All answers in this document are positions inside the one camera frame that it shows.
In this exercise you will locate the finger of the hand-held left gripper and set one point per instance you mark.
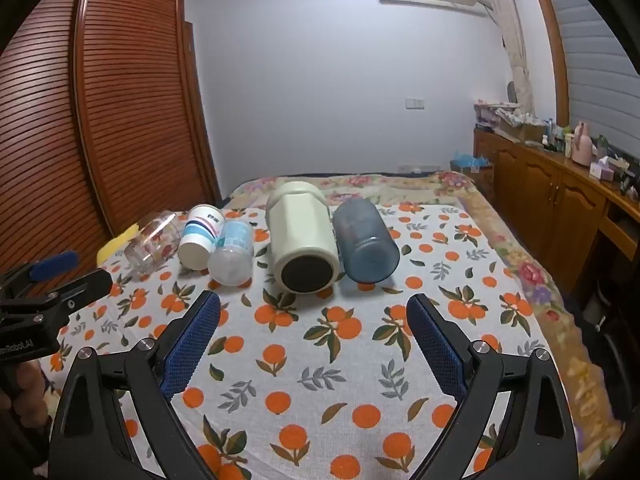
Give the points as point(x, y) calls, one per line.
point(85, 287)
point(52, 265)

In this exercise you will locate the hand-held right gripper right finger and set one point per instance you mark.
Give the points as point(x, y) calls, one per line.
point(435, 345)

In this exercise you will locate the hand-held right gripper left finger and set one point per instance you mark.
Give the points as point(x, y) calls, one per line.
point(192, 345)

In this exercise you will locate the cream insulated cup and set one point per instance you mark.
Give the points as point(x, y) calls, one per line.
point(300, 230)

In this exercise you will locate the floral printed glass cup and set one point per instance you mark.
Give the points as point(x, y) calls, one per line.
point(152, 242)

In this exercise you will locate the clear frosted plastic cup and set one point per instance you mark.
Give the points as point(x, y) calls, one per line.
point(232, 255)

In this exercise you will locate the white striped paper cup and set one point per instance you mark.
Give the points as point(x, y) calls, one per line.
point(200, 235)

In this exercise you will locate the blue translucent plastic cup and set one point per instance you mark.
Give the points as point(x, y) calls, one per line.
point(367, 240)

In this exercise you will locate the person's left hand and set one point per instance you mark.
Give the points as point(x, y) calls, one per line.
point(32, 392)

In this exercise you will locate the yellow cloth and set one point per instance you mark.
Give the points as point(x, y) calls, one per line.
point(117, 245)

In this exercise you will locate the orange fruit print cloth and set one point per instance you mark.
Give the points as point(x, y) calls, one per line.
point(310, 360)

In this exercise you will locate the floral blanket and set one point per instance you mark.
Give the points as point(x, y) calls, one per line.
point(525, 260)

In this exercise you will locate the brown slatted wooden wardrobe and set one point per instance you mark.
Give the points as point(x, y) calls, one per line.
point(125, 110)

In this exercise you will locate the blue plastic bag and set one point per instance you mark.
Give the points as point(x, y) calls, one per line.
point(470, 160)

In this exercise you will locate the wooden sideboard cabinet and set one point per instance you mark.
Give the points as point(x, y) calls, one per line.
point(530, 180)

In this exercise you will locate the pile of boxes and toiletries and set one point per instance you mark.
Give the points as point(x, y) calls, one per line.
point(505, 117)

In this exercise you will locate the pale purple box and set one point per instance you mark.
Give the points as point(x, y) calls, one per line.
point(601, 169)

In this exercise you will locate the pink bottle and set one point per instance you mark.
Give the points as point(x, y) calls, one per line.
point(582, 145)

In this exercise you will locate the grey desk fan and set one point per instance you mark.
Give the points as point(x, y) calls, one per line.
point(513, 92)

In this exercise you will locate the patterned beige curtain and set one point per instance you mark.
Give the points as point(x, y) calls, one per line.
point(512, 35)

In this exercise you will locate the grey window blind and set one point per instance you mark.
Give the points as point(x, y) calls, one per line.
point(590, 60)

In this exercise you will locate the white wall socket strip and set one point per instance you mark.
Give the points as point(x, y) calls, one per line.
point(417, 166)

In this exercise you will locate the white wall switch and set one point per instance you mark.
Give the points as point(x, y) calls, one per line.
point(414, 104)

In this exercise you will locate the wooden window frame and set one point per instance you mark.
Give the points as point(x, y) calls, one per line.
point(550, 35)

